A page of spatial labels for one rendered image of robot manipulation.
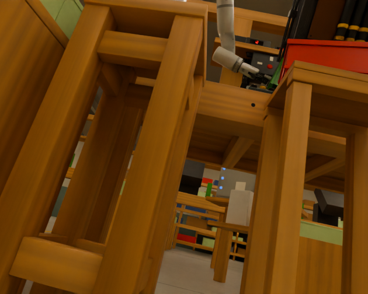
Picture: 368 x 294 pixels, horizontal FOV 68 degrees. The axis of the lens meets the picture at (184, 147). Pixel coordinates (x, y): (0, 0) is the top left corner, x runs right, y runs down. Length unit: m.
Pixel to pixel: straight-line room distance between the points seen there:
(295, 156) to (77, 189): 0.59
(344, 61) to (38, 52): 0.83
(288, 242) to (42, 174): 0.53
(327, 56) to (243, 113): 0.34
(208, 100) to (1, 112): 0.66
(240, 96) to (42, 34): 0.68
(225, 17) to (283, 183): 1.11
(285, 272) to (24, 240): 0.52
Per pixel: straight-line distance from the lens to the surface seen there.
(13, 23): 0.81
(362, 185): 0.99
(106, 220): 0.97
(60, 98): 0.68
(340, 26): 1.54
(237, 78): 1.86
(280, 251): 0.64
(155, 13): 0.77
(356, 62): 0.91
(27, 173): 0.64
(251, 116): 1.06
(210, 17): 2.22
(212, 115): 1.03
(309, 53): 0.90
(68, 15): 1.04
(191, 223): 8.19
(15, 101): 0.80
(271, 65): 1.84
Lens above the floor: 0.30
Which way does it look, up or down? 18 degrees up
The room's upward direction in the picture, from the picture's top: 13 degrees clockwise
